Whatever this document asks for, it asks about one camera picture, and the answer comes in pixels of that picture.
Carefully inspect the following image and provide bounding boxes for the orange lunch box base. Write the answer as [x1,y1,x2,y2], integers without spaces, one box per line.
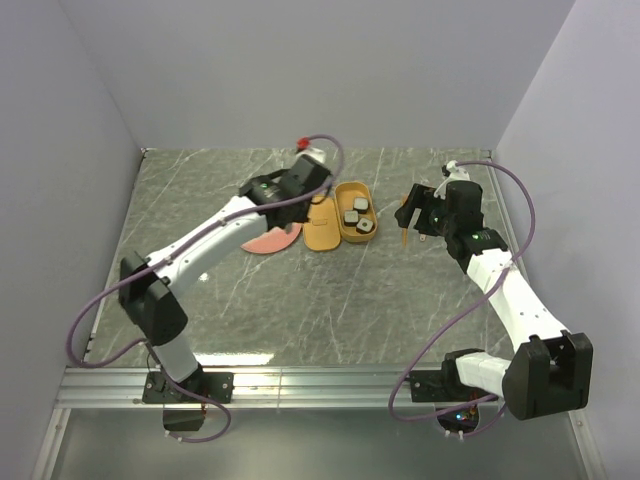
[334,181,378,244]

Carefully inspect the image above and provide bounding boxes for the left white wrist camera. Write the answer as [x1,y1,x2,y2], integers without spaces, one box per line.
[295,137,326,164]

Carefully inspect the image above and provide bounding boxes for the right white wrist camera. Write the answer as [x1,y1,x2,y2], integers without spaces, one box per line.
[434,161,470,200]

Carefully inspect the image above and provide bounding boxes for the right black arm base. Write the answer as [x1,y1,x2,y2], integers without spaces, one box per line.
[406,370,489,440]

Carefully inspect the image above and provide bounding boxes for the pink and cream plate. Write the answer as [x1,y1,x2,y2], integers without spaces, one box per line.
[241,223,302,255]

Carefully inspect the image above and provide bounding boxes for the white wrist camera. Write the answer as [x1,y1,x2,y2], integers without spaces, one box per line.
[295,137,326,164]
[434,161,470,200]

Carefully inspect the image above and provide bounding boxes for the sushi roll white top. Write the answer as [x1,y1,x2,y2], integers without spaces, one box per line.
[353,197,369,213]

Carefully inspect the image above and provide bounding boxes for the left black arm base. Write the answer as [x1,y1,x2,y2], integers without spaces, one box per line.
[141,371,234,436]

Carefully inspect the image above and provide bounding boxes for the sushi roll green centre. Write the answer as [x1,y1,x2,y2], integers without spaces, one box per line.
[343,210,360,227]

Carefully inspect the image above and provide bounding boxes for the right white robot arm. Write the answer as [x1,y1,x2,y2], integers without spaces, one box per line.
[395,180,593,420]

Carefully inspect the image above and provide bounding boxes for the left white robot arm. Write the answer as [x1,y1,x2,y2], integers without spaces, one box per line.
[118,147,331,402]

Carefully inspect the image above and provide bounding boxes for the orange lunch box lid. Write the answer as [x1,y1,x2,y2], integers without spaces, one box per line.
[303,195,341,252]

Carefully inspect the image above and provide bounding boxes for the aluminium mounting rail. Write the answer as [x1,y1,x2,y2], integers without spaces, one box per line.
[54,367,506,410]

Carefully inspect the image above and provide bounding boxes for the sushi roll red centre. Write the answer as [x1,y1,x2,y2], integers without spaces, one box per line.
[356,217,375,235]

